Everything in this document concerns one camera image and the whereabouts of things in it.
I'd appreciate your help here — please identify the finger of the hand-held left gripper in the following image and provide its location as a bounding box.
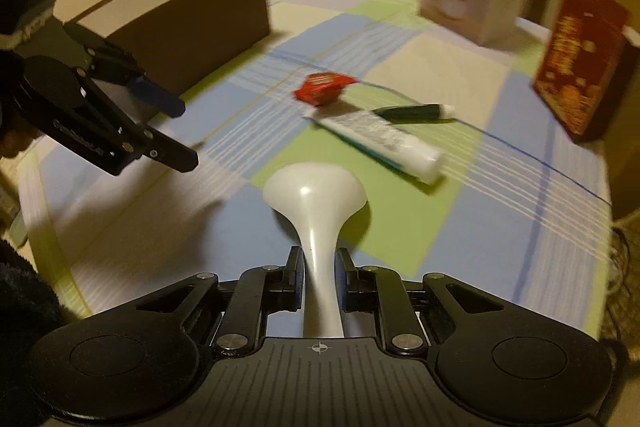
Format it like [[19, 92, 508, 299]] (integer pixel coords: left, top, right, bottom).
[[80, 78, 200, 174], [64, 22, 186, 118]]

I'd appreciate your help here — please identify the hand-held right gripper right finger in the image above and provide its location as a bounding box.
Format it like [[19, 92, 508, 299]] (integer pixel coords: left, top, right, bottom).
[[336, 248, 504, 356]]

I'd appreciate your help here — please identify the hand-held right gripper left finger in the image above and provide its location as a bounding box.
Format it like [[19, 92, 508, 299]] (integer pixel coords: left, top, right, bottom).
[[136, 246, 307, 356]]

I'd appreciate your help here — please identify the white plastic spoon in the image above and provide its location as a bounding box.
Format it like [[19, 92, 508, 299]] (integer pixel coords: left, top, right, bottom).
[[262, 161, 371, 339]]

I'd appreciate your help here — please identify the brown cardboard box white inside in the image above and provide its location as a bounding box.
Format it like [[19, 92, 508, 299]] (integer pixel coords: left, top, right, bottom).
[[74, 0, 272, 96]]

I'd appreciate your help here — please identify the white green toothpaste tube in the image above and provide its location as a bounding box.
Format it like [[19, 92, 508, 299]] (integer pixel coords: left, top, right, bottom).
[[302, 109, 446, 186]]

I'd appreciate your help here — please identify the checked pastel tablecloth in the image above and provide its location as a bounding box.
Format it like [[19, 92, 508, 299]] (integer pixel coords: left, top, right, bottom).
[[17, 0, 614, 344]]

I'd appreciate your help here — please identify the red snack packet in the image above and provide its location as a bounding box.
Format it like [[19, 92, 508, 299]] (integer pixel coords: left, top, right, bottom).
[[293, 70, 357, 107]]

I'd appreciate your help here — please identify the green marker pen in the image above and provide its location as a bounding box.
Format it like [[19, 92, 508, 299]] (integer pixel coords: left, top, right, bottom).
[[372, 102, 456, 124]]

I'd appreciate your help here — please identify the dark fuzzy clothing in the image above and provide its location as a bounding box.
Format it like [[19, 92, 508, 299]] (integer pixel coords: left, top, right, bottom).
[[0, 236, 67, 427]]

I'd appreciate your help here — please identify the woven tan chair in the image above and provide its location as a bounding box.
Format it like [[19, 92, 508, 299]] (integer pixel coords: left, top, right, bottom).
[[607, 202, 640, 309]]

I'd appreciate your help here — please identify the red gold printed box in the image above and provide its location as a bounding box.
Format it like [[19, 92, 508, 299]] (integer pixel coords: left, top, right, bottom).
[[530, 0, 634, 144]]

